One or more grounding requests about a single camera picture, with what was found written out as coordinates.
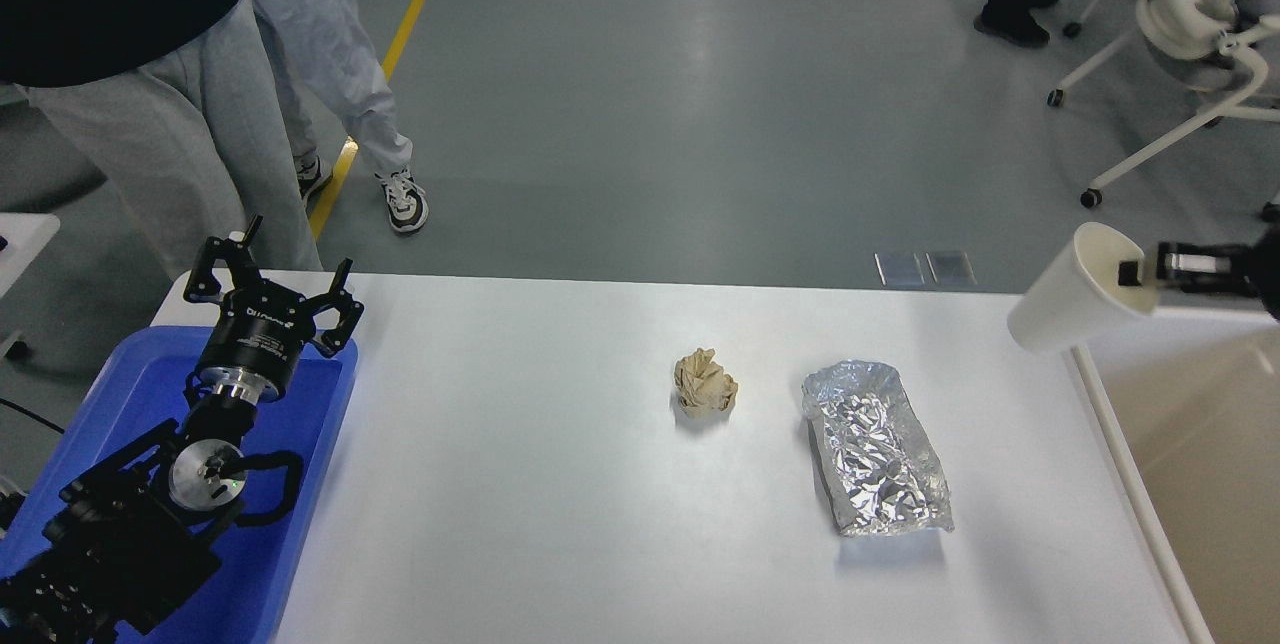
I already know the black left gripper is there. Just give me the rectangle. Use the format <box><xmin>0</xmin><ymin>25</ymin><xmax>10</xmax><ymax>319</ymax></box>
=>
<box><xmin>183</xmin><ymin>214</ymin><xmax>365</xmax><ymax>402</ymax></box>

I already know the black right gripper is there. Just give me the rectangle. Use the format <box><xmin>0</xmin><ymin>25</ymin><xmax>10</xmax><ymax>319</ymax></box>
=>
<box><xmin>1117</xmin><ymin>224</ymin><xmax>1280</xmax><ymax>320</ymax></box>

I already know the white paper cup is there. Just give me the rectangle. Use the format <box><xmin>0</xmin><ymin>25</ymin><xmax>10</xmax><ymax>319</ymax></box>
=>
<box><xmin>1007</xmin><ymin>223</ymin><xmax>1160</xmax><ymax>353</ymax></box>

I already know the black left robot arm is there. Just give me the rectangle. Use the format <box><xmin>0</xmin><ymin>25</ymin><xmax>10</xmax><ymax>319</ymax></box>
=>
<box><xmin>3</xmin><ymin>219</ymin><xmax>364</xmax><ymax>643</ymax></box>

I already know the white plastic bin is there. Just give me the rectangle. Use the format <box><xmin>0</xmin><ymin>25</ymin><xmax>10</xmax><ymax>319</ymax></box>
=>
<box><xmin>1070</xmin><ymin>307</ymin><xmax>1279</xmax><ymax>643</ymax></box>

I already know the blue plastic tray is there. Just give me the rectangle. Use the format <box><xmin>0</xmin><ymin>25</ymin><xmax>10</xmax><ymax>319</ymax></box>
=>
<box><xmin>0</xmin><ymin>326</ymin><xmax>358</xmax><ymax>644</ymax></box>

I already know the right metal floor plate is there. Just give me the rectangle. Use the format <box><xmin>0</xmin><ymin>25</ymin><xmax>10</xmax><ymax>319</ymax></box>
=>
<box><xmin>925</xmin><ymin>251</ymin><xmax>977</xmax><ymax>289</ymax></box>

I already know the metal floor plate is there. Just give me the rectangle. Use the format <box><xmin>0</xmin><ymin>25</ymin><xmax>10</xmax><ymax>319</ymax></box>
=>
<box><xmin>874</xmin><ymin>251</ymin><xmax>925</xmax><ymax>291</ymax></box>
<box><xmin>925</xmin><ymin>251</ymin><xmax>977</xmax><ymax>289</ymax></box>

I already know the white office chair right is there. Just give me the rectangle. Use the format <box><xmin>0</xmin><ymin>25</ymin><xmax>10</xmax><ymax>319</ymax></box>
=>
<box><xmin>1046</xmin><ymin>0</ymin><xmax>1277</xmax><ymax>207</ymax></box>

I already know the white side table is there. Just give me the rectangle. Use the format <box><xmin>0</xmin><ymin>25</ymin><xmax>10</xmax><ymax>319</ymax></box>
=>
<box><xmin>1</xmin><ymin>213</ymin><xmax>61</xmax><ymax>298</ymax></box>

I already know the person in grey trousers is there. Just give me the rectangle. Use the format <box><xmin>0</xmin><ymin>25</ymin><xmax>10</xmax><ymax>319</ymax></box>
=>
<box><xmin>1</xmin><ymin>0</ymin><xmax>323</xmax><ymax>278</ymax></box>

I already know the person in white trousers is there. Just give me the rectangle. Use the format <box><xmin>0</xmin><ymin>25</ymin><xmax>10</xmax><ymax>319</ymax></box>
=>
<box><xmin>251</xmin><ymin>0</ymin><xmax>429</xmax><ymax>236</ymax></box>

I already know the left metal floor plate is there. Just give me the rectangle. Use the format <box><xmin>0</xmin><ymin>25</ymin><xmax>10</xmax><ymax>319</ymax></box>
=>
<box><xmin>874</xmin><ymin>251</ymin><xmax>925</xmax><ymax>291</ymax></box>

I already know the crumpled aluminium foil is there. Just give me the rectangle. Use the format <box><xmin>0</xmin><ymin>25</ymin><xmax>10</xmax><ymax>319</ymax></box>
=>
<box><xmin>801</xmin><ymin>360</ymin><xmax>955</xmax><ymax>538</ymax></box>

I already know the crumpled brown paper ball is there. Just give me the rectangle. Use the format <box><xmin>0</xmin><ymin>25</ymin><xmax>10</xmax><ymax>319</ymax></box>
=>
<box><xmin>673</xmin><ymin>348</ymin><xmax>739</xmax><ymax>419</ymax></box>

